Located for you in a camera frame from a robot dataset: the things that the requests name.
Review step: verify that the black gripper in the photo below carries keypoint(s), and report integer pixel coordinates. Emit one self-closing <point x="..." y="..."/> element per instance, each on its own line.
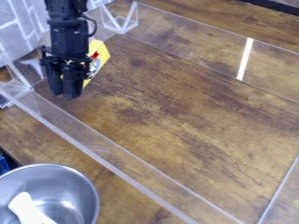
<point x="65" y="31"/>

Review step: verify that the yellow butter box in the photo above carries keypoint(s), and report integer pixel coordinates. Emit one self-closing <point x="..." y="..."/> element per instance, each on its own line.
<point x="98" y="55"/>

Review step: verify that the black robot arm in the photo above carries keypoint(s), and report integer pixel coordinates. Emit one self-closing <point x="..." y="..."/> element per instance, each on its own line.
<point x="65" y="58"/>

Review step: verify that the grey brick pattern cloth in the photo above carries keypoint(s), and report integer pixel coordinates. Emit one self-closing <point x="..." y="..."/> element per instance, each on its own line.
<point x="22" y="23"/>

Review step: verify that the blue object at edge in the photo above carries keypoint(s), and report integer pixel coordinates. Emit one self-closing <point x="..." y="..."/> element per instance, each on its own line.
<point x="4" y="167"/>

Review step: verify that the steel bowl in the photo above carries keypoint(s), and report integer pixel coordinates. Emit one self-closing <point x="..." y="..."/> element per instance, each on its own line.
<point x="61" y="191"/>

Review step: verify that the white handle in bowl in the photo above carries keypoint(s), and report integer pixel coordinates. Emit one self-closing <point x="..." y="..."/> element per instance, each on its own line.
<point x="24" y="209"/>

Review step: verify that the clear acrylic enclosure wall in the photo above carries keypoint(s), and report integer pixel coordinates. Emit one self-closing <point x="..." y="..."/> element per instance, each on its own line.
<point x="185" y="127"/>

